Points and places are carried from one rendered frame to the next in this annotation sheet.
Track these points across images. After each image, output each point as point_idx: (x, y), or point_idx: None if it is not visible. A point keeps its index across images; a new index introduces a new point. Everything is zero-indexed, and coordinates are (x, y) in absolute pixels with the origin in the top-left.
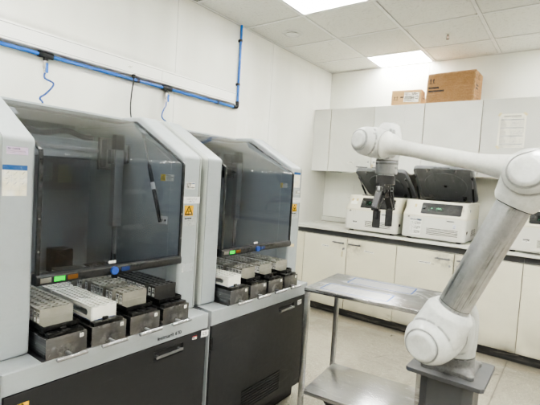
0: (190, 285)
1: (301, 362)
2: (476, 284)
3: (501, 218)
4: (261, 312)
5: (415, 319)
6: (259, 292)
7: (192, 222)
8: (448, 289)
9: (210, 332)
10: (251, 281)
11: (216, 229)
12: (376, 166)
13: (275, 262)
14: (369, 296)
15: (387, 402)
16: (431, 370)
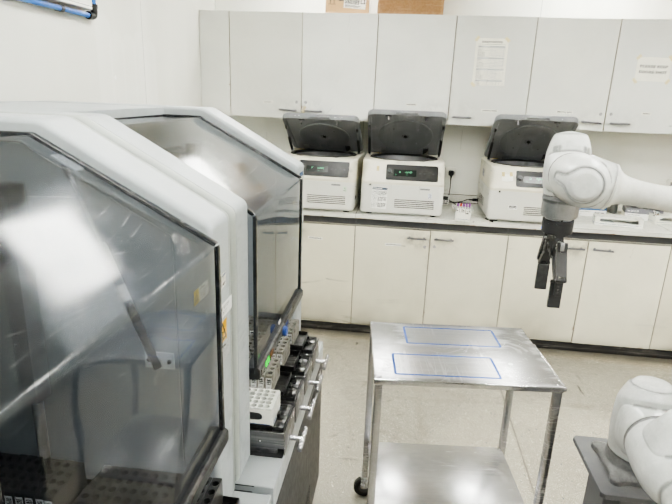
0: (231, 460)
1: (372, 482)
2: None
3: None
4: (301, 428)
5: (664, 456)
6: (300, 402)
7: (227, 351)
8: None
9: None
10: (289, 391)
11: (247, 336)
12: (551, 207)
13: (290, 333)
14: (468, 371)
15: (476, 489)
16: (631, 490)
